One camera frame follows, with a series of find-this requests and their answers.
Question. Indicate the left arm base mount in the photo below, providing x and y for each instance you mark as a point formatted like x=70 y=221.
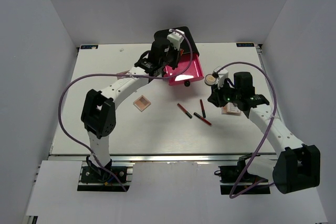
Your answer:
x=91 y=181

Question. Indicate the orange lip gloss tube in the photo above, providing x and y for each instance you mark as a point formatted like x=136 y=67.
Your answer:
x=184 y=110

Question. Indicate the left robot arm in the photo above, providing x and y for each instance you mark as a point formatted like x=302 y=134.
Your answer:
x=98 y=114

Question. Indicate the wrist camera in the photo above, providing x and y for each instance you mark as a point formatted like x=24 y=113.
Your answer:
x=220 y=74
x=176 y=37

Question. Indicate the black drawer cabinet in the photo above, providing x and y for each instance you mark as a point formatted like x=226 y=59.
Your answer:
x=188 y=44

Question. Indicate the pink top drawer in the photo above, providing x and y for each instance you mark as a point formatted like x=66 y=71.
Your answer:
x=192 y=74

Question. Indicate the blue label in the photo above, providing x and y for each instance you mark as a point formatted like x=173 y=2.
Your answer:
x=245 y=44
x=88 y=47

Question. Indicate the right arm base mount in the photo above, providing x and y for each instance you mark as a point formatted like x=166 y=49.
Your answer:
x=228 y=175

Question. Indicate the clear case blush compact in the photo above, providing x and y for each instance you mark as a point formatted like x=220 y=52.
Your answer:
x=230 y=108

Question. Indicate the blue label left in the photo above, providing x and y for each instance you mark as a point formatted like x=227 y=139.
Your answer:
x=88 y=47

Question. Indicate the square brown eyeshadow palette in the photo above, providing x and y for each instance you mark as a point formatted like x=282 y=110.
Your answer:
x=142 y=103

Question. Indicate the pink three-colour blush palette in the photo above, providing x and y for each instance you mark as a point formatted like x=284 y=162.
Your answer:
x=122 y=74

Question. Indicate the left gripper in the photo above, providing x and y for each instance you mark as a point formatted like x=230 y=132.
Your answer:
x=177 y=55

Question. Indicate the round powder jar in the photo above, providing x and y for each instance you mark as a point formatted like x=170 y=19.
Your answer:
x=209 y=80

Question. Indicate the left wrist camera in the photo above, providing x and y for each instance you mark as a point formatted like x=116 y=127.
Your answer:
x=176 y=37

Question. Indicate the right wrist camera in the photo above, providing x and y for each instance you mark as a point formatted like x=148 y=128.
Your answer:
x=220 y=74

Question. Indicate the dark red lip gloss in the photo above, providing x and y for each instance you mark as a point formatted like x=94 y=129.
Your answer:
x=202 y=108

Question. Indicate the blue label right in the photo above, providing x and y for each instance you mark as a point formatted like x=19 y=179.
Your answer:
x=245 y=44

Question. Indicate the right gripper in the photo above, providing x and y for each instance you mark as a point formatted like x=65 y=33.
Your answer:
x=215 y=96

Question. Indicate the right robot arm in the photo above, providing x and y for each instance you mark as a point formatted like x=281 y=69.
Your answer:
x=297 y=166

